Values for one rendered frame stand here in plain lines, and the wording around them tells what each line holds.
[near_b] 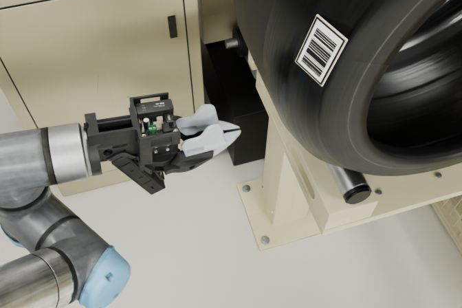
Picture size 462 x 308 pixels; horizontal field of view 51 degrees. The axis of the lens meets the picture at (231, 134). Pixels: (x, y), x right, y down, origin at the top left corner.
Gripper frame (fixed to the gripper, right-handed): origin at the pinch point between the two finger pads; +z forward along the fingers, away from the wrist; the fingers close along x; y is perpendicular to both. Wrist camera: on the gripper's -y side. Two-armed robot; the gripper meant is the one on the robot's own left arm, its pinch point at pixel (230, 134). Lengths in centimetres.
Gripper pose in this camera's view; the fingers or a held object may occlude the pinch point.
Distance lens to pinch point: 71.0
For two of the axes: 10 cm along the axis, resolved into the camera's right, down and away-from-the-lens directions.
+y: 1.2, -6.1, -7.8
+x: -2.9, -7.7, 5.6
